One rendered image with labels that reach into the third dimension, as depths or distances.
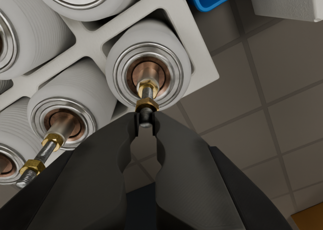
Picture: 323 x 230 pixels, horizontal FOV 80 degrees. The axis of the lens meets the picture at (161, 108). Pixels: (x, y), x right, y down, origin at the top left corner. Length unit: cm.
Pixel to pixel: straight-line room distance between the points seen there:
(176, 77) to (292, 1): 23
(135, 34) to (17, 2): 11
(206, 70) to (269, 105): 33
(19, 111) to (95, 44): 16
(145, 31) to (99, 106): 10
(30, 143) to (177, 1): 27
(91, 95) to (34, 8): 11
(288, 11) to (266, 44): 15
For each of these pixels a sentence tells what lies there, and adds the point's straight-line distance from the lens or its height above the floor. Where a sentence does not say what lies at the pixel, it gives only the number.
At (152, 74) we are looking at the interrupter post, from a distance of 19.
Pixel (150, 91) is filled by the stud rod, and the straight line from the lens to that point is 17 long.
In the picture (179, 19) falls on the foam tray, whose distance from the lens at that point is 27.
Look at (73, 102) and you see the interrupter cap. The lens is 24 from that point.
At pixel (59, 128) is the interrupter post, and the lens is 24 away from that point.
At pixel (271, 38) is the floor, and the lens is 53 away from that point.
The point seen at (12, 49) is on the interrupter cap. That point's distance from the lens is 24.
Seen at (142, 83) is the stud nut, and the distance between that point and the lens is 18.
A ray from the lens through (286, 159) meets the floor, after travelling 75.
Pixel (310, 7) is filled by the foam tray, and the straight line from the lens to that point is 35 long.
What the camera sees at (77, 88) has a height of 24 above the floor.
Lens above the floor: 45
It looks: 61 degrees down
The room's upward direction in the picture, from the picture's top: 175 degrees clockwise
